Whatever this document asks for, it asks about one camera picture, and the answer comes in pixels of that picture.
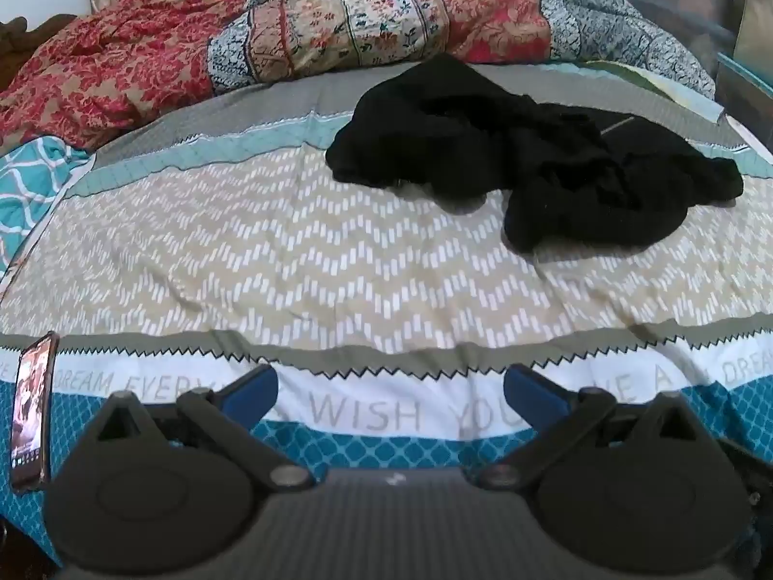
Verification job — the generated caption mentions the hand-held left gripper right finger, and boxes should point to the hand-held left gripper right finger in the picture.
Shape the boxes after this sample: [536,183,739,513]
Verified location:
[477,364,719,492]

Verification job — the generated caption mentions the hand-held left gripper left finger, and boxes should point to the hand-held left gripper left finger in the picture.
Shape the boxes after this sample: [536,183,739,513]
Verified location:
[78,364,316,492]

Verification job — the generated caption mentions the black pants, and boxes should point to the black pants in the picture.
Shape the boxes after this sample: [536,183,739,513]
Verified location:
[326,53,745,253]

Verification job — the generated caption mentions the patterned teal beige bedsheet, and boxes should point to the patterned teal beige bedsheet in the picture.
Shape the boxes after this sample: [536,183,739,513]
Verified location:
[0,60,773,551]

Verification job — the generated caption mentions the smartphone with dark case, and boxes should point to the smartphone with dark case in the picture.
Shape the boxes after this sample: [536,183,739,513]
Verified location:
[9,331,60,492]

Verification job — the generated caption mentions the teal white lattice pillow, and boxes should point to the teal white lattice pillow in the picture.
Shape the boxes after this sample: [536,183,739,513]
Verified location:
[0,136,98,273]

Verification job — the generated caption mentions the green white cloth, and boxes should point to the green white cloth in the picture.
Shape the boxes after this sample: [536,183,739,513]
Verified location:
[580,60,724,125]

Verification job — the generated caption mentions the red floral patchwork quilt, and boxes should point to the red floral patchwork quilt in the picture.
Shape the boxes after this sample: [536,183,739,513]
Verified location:
[0,0,716,152]

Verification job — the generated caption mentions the plastic storage bin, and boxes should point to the plastic storage bin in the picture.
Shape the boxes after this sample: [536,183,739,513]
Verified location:
[610,0,773,67]

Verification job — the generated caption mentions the carved wooden headboard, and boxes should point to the carved wooden headboard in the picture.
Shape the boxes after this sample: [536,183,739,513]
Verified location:
[0,15,61,57]

